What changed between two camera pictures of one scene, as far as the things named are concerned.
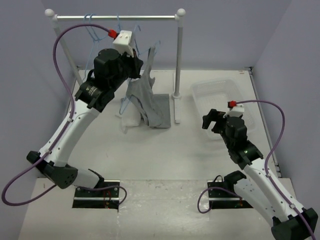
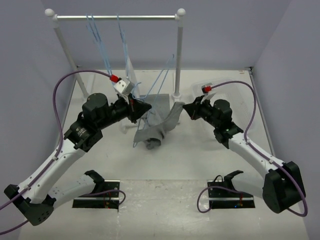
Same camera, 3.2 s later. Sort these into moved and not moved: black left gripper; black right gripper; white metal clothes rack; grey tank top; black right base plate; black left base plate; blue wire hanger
Moved: black right gripper; grey tank top; black left gripper; blue wire hanger
Not moved: black left base plate; black right base plate; white metal clothes rack
